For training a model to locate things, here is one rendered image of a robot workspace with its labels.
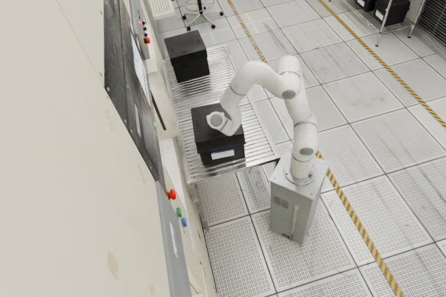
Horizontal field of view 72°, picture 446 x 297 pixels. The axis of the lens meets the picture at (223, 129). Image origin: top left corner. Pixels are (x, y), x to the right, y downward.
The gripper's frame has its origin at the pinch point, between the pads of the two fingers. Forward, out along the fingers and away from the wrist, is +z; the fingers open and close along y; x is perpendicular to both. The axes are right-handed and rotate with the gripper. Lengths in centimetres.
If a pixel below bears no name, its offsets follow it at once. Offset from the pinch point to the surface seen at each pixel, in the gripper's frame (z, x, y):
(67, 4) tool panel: -123, -30, 23
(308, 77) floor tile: 164, -18, -112
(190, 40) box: 64, -61, 8
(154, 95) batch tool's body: -10.1, -19.0, 30.4
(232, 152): 4.6, 22.9, -6.0
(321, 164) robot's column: 0, 40, -57
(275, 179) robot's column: -3, 42, -27
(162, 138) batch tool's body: 14.9, 6.4, 35.4
